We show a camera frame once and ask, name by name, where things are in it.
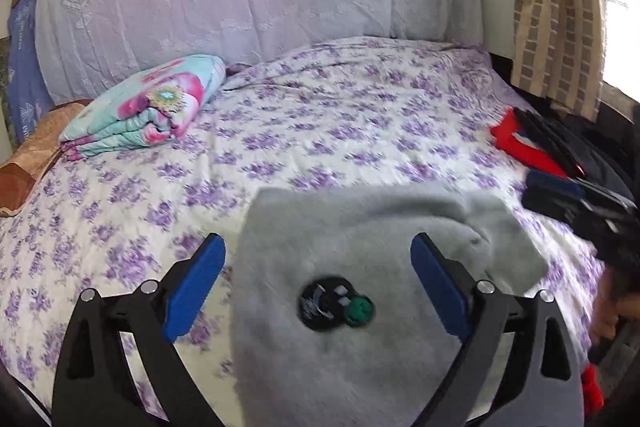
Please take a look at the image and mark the red knit cloth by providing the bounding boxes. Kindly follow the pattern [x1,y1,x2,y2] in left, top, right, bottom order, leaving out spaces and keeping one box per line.
[581,364,604,414]

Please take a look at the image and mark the person's right hand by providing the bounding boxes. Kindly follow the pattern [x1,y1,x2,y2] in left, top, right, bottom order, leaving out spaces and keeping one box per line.
[589,264,632,348]

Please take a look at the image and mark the grey pants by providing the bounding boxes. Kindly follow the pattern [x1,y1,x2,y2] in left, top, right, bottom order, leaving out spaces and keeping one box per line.
[230,184,548,427]

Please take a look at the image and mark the folded floral blanket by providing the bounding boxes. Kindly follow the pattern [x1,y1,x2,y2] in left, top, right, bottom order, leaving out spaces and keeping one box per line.
[59,53,228,160]

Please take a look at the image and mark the blue patterned cloth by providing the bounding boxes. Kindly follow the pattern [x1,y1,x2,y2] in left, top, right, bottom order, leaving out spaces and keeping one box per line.
[7,0,53,145]

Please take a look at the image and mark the bright window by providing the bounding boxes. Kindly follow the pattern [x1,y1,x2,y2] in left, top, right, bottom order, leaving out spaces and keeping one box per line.
[585,0,640,102]

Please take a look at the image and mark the blue garment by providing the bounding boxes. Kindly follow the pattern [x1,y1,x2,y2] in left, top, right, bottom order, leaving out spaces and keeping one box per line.
[525,170,585,198]

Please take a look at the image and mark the red garment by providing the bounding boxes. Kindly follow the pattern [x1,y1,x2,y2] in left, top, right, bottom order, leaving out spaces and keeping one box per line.
[490,108,568,180]

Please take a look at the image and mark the brown cushion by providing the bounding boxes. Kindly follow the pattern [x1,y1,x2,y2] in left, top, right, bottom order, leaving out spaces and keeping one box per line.
[0,99,93,218]

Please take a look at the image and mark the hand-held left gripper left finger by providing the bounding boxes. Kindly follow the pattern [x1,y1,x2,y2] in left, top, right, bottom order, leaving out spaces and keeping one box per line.
[52,233,227,427]

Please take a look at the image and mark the beige checkered curtain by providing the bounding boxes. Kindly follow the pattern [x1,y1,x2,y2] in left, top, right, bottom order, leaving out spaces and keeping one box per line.
[515,0,608,122]

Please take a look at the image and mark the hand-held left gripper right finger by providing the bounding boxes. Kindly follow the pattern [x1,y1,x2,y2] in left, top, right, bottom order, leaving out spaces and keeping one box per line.
[410,233,586,427]

